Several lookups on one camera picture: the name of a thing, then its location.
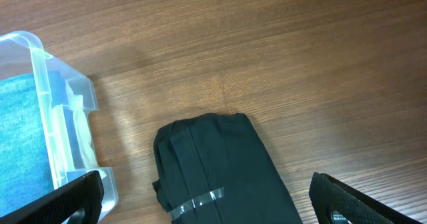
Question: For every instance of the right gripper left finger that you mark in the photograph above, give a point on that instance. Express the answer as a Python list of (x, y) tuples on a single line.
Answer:
[(79, 201)]

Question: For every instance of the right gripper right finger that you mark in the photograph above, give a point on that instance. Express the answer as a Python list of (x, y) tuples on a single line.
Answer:
[(336, 202)]

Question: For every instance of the cream cloth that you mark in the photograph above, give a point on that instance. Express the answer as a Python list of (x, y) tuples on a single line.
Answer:
[(81, 143)]

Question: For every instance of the blue denim jeans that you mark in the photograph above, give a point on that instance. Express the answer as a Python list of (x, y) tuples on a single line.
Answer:
[(25, 169)]

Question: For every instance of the black garment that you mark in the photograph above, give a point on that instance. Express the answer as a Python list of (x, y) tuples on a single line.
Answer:
[(215, 169)]

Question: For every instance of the clear plastic storage container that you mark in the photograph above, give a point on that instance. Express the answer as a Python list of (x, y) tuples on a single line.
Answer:
[(22, 53)]

